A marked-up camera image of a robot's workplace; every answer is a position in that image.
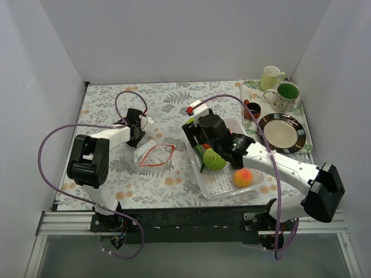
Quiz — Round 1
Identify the clear zip top bag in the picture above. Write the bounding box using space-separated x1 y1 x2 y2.
122 137 176 173

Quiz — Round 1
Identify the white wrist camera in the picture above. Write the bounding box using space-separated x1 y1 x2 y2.
186 100 210 122
141 115 155 132

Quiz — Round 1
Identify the floral serving tray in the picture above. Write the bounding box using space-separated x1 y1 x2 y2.
240 79 313 154

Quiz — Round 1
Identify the striped rim plate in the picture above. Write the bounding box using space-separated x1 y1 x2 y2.
259 113 307 153

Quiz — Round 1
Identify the green floral mug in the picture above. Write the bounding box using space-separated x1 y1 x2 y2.
263 83 299 113

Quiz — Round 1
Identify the fake peach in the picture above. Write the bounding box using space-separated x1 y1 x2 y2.
232 168 253 188

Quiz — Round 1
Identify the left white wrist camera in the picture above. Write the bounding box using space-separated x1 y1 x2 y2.
141 115 155 132

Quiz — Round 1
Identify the fake green cabbage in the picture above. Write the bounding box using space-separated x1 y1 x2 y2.
202 148 227 170

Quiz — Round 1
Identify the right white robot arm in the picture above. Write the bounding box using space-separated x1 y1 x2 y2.
182 114 345 231

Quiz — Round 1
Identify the small brown cup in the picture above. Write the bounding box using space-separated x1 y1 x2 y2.
243 100 261 120

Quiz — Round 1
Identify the aluminium frame rail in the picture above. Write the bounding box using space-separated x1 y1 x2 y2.
26 206 362 277

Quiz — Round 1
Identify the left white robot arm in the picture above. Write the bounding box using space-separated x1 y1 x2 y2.
67 108 154 232

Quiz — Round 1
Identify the white plastic basket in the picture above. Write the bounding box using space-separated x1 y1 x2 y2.
182 123 268 200

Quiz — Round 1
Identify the floral table mat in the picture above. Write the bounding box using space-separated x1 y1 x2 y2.
56 82 327 208

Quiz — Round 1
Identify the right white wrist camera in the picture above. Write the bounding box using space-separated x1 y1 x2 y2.
186 100 210 122

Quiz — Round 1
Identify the fake green vegetable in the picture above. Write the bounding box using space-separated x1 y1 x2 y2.
194 145 205 174

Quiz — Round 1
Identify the pale yellow mug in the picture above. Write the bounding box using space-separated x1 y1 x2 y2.
260 66 286 91

